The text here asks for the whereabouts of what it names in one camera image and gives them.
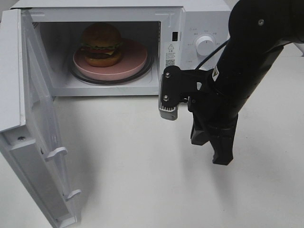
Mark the burger with lettuce and tomato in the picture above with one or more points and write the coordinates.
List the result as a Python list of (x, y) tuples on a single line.
[(101, 45)]

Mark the white microwave door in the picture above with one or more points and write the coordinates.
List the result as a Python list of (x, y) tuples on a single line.
[(30, 139)]

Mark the white microwave oven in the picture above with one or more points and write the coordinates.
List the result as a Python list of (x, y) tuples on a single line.
[(168, 29)]

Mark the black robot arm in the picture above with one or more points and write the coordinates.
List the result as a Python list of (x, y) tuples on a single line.
[(259, 30)]

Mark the pink round plate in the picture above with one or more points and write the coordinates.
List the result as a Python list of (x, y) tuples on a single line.
[(134, 57)]

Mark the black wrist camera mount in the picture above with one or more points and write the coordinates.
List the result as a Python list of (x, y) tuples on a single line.
[(178, 86)]

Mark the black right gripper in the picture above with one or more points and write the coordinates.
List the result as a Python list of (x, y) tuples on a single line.
[(208, 124)]

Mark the upper white microwave knob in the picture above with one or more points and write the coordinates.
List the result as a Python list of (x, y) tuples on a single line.
[(204, 45)]

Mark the glass microwave turntable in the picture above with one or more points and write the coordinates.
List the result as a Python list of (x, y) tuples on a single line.
[(81, 77)]

